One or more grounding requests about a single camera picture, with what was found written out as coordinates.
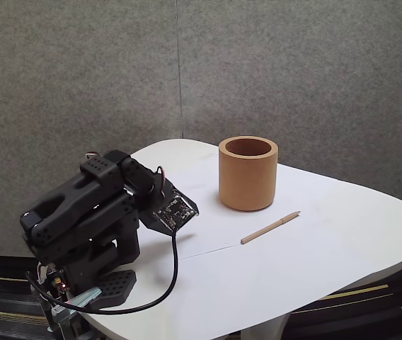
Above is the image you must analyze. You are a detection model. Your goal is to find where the red white servo wire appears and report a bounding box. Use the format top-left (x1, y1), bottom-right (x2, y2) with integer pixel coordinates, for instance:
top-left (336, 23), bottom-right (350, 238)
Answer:
top-left (156, 165), bottom-right (169, 196)

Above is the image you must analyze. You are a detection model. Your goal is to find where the metal table clamp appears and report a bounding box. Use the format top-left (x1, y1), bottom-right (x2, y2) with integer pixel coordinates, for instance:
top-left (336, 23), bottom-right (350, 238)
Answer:
top-left (47, 287), bottom-right (102, 334)

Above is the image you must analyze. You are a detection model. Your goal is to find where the bare camera circuit board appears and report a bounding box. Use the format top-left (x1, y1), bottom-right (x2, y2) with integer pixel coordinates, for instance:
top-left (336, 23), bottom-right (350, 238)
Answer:
top-left (152, 193), bottom-right (201, 232)

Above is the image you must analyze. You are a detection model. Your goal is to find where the black camera cable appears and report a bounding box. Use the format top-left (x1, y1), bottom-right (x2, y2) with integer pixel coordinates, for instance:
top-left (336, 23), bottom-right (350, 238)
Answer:
top-left (25, 226), bottom-right (181, 315)

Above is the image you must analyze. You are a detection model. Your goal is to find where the white table leg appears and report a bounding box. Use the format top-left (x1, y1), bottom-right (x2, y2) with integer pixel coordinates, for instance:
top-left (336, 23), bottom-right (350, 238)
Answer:
top-left (239, 313), bottom-right (291, 340)

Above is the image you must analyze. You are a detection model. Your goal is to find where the tan wooden pen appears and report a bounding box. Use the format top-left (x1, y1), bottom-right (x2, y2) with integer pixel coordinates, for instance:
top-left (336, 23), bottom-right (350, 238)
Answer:
top-left (240, 210), bottom-right (302, 245)

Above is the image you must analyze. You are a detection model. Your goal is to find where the tan cylindrical pen holder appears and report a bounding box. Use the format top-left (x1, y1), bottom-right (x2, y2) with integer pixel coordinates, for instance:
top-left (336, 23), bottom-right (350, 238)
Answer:
top-left (218, 135), bottom-right (280, 213)

